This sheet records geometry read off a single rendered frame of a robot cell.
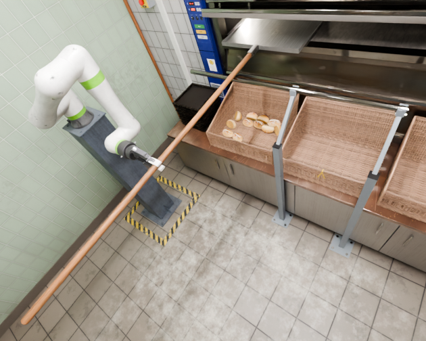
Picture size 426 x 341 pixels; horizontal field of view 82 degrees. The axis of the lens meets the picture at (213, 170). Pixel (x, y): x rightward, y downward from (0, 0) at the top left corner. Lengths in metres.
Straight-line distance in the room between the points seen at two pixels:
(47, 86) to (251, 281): 1.77
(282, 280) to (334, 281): 0.36
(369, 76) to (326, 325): 1.57
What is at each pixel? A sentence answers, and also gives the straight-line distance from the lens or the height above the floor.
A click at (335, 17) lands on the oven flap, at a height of 1.41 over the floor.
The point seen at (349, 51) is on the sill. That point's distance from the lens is 1.67.
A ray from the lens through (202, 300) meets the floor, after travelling 2.15.
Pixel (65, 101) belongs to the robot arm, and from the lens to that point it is 1.65.
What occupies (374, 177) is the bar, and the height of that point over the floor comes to 0.95.
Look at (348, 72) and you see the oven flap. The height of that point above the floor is 1.04.
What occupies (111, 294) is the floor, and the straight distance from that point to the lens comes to 2.51.
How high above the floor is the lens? 2.03
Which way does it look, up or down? 51 degrees down
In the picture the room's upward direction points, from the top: 23 degrees counter-clockwise
